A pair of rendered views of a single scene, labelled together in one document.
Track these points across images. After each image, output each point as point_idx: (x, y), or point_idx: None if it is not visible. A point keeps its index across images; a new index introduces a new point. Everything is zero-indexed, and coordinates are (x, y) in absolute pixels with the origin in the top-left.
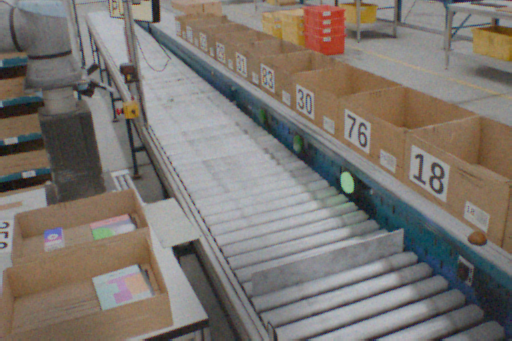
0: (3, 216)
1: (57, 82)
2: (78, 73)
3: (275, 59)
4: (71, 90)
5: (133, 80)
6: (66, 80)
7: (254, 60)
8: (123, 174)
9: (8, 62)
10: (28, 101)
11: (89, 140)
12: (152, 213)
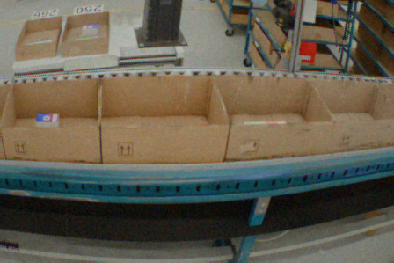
0: (141, 18)
1: None
2: None
3: (315, 95)
4: None
5: (275, 22)
6: None
7: (321, 84)
8: (176, 50)
9: None
10: (290, 7)
11: (148, 7)
12: (103, 57)
